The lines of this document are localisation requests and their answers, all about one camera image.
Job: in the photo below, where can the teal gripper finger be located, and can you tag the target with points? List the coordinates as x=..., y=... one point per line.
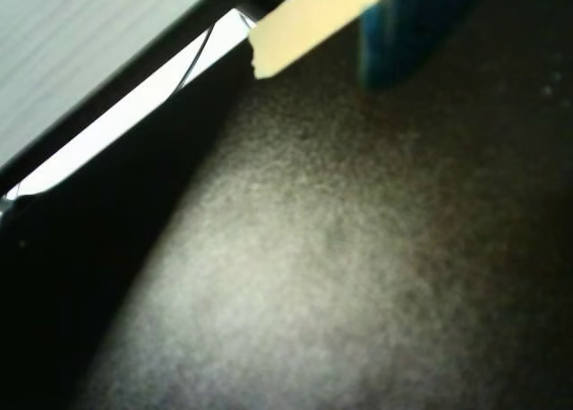
x=403, y=34

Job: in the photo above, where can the beige masking tape piece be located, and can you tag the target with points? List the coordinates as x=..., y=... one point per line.
x=309, y=25

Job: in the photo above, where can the black felt mat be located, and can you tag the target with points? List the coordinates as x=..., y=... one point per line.
x=313, y=249

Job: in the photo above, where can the white ribbed panel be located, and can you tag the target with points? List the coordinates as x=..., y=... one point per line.
x=67, y=47

